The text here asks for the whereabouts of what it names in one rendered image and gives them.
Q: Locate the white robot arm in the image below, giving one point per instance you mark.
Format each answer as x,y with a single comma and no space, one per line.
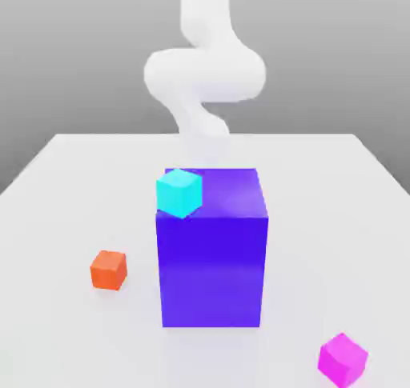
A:
205,74

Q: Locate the small cyan cube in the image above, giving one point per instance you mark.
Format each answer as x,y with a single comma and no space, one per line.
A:
179,192

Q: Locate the small orange cube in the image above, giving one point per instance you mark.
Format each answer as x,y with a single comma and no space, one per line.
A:
108,271

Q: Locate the small magenta cube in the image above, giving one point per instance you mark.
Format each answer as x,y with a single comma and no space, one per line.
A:
342,360

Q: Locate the large blue box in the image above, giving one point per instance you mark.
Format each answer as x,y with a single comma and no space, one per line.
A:
211,266

